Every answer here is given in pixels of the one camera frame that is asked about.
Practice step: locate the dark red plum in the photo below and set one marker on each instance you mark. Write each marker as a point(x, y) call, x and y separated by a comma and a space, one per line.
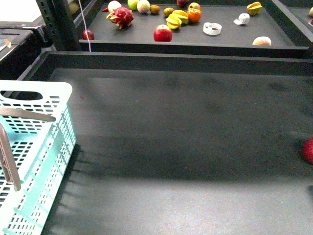
point(87, 35)

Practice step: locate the black far tray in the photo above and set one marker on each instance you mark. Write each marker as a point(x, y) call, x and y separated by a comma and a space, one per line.
point(290, 38)

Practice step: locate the red fruit at right edge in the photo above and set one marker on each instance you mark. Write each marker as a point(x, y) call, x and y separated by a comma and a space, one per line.
point(308, 150)

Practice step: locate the beige round melon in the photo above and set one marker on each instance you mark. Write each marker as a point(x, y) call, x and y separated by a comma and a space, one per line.
point(143, 6)

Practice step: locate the black metal shelf post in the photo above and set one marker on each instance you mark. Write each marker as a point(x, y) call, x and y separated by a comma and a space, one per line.
point(59, 24)

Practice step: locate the yellow starfruit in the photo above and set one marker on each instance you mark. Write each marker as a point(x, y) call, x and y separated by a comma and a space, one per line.
point(182, 15)
point(254, 8)
point(173, 22)

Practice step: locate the yellow starfruit far right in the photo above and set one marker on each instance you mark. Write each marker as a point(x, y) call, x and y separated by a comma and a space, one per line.
point(254, 8)

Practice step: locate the pale peach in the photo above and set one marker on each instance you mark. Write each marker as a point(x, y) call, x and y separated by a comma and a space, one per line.
point(262, 41)

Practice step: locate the pink dragon fruit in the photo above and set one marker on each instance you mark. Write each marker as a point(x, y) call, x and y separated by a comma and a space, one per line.
point(121, 17)

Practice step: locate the green brown kiwi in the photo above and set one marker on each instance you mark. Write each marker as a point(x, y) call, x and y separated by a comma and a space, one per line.
point(168, 11)

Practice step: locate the orange persimmon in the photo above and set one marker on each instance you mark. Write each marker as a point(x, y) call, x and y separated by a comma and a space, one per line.
point(194, 15)

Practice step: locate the white crumpled tape piece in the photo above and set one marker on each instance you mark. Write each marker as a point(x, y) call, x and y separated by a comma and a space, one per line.
point(242, 19)

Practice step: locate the red yellow mango fruit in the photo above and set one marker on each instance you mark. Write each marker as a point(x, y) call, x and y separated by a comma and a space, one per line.
point(194, 5)

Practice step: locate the yellow starfruit front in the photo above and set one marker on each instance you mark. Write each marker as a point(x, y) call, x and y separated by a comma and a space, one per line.
point(173, 22)

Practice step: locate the yellow starfruit back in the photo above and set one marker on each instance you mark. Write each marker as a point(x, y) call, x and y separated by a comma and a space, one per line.
point(182, 15)

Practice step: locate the red apple on tray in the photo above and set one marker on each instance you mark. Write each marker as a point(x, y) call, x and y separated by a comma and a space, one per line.
point(163, 33)

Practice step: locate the green apple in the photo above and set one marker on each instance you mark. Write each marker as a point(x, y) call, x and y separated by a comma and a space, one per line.
point(132, 4)

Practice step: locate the light blue plastic basket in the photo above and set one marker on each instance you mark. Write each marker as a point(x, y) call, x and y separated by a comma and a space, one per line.
point(41, 151)

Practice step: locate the white tape roll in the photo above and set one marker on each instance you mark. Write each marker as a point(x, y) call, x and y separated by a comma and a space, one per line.
point(212, 29)

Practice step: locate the white round fruit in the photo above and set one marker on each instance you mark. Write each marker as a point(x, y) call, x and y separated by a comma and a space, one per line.
point(113, 5)

